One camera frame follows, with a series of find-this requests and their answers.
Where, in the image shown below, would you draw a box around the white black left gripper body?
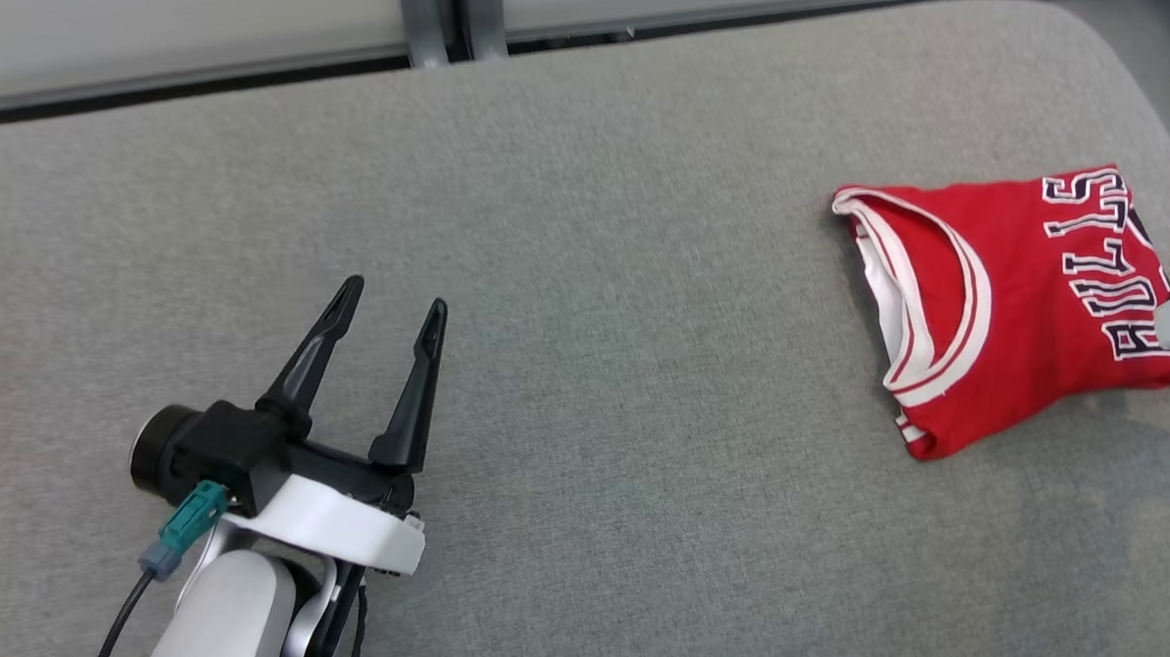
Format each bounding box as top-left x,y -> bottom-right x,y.
220,433 -> 433,579

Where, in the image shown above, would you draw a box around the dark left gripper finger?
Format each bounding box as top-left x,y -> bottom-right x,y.
368,295 -> 450,476
255,271 -> 365,445

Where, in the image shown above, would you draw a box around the red basketball jersey with lettering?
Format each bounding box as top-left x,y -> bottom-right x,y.
819,149 -> 1170,474

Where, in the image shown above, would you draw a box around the teal cable connector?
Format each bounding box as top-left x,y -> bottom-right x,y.
138,478 -> 230,585

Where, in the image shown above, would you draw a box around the thin black camera cable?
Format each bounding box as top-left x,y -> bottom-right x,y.
97,564 -> 159,657

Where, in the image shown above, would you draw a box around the grey partition frame post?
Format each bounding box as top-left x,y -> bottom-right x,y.
388,0 -> 513,73

